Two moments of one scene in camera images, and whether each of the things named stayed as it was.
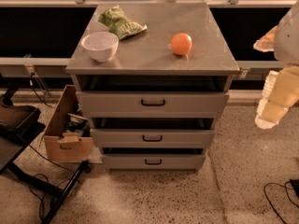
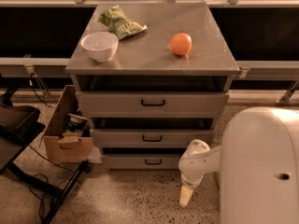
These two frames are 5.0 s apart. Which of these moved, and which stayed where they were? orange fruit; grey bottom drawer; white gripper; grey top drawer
Moved: white gripper
Stayed: orange fruit; grey top drawer; grey bottom drawer
